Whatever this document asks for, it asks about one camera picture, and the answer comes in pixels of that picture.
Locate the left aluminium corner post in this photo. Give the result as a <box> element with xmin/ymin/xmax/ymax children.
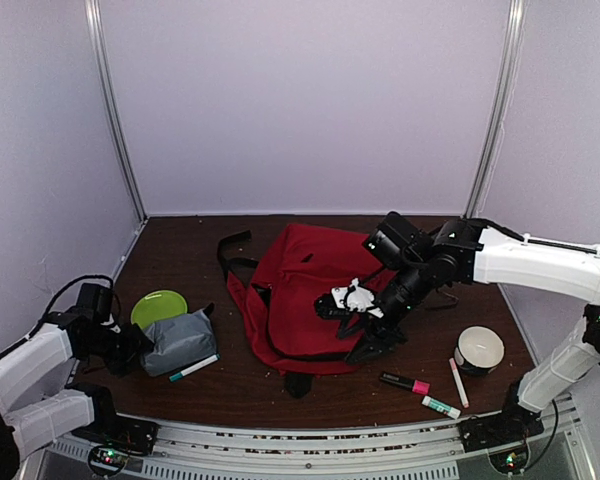
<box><xmin>84</xmin><ymin>0</ymin><xmax>148</xmax><ymax>226</ymax></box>

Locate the green white glue stick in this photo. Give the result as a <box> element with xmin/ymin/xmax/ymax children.
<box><xmin>421</xmin><ymin>396</ymin><xmax>461</xmax><ymax>420</ymax></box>

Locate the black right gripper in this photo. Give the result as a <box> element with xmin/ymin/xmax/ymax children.
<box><xmin>336</xmin><ymin>258</ymin><xmax>434</xmax><ymax>366</ymax></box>

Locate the green plate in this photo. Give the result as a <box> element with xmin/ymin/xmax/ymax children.
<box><xmin>131</xmin><ymin>290</ymin><xmax>188</xmax><ymax>329</ymax></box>

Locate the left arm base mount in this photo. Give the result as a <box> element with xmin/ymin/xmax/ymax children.
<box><xmin>71</xmin><ymin>416</ymin><xmax>159</xmax><ymax>456</ymax></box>

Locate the right aluminium corner post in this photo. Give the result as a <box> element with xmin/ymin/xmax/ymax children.
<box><xmin>463</xmin><ymin>0</ymin><xmax>527</xmax><ymax>217</ymax></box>

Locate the grey pencil pouch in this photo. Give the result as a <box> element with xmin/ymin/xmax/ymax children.
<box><xmin>140</xmin><ymin>303</ymin><xmax>218</xmax><ymax>377</ymax></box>

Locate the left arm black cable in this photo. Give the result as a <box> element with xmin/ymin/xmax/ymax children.
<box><xmin>27</xmin><ymin>273</ymin><xmax>119</xmax><ymax>341</ymax></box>

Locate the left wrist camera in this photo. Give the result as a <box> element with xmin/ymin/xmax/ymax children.
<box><xmin>101</xmin><ymin>313</ymin><xmax>121</xmax><ymax>334</ymax></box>

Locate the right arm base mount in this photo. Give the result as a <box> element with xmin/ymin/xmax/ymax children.
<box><xmin>458</xmin><ymin>412</ymin><xmax>545</xmax><ymax>453</ymax></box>

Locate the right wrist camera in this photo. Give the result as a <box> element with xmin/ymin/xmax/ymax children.
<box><xmin>314</xmin><ymin>278</ymin><xmax>384</xmax><ymax>319</ymax></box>

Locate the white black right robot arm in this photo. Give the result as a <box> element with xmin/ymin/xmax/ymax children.
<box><xmin>327</xmin><ymin>212</ymin><xmax>600</xmax><ymax>442</ymax></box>

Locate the pink black highlighter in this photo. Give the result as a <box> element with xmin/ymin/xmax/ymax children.
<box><xmin>379</xmin><ymin>372</ymin><xmax>430</xmax><ymax>396</ymax></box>

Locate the pink white pen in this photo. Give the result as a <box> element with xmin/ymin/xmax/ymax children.
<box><xmin>449</xmin><ymin>358</ymin><xmax>470</xmax><ymax>409</ymax></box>

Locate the aluminium corner post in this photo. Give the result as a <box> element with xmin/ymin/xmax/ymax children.
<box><xmin>463</xmin><ymin>0</ymin><xmax>527</xmax><ymax>217</ymax></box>
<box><xmin>84</xmin><ymin>0</ymin><xmax>148</xmax><ymax>226</ymax></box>

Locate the red student backpack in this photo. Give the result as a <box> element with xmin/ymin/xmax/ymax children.
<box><xmin>217</xmin><ymin>223</ymin><xmax>391</xmax><ymax>399</ymax></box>

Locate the teal white marker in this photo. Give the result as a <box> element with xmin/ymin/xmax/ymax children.
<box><xmin>169</xmin><ymin>353</ymin><xmax>221</xmax><ymax>383</ymax></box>

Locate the white dark bowl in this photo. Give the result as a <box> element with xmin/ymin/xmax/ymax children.
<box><xmin>453</xmin><ymin>326</ymin><xmax>505</xmax><ymax>376</ymax></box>

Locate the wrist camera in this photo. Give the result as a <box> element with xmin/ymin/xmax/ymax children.
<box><xmin>314</xmin><ymin>278</ymin><xmax>384</xmax><ymax>319</ymax></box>
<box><xmin>101</xmin><ymin>313</ymin><xmax>121</xmax><ymax>334</ymax></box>

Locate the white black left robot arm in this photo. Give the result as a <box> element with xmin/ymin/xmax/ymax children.
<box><xmin>0</xmin><ymin>274</ymin><xmax>158</xmax><ymax>479</ymax></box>

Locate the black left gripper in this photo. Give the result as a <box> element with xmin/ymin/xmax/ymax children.
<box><xmin>83</xmin><ymin>321</ymin><xmax>155</xmax><ymax>377</ymax></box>

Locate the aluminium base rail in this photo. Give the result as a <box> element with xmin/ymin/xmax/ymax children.
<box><xmin>19</xmin><ymin>392</ymin><xmax>594</xmax><ymax>480</ymax></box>

